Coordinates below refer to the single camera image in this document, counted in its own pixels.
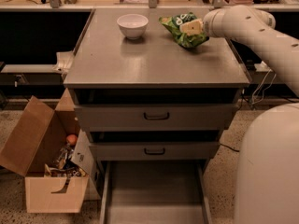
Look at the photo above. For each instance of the top grey drawer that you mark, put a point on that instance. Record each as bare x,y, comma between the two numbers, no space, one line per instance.
131,118

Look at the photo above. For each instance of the snack packets in box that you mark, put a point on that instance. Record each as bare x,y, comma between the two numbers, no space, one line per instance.
62,166

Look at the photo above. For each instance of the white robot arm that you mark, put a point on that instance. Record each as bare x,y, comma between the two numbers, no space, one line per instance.
267,180

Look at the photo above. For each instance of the open cardboard box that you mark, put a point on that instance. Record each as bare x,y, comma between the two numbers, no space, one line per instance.
35,141

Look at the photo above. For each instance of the green rice chip bag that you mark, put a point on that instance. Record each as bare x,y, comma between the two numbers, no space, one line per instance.
186,41

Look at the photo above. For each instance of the grey drawer cabinet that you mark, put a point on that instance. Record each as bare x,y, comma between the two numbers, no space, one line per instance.
110,69

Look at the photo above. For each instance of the orange ball in box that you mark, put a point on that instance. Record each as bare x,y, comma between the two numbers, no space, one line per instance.
71,139

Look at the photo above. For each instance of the bottom grey open drawer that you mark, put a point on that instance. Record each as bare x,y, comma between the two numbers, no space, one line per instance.
154,192

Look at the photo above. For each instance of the middle grey drawer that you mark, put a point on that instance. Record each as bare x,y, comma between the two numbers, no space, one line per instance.
150,151

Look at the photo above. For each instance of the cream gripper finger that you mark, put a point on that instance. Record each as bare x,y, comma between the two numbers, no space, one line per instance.
194,27

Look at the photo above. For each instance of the white ceramic bowl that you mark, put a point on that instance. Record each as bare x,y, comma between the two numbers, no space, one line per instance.
132,26

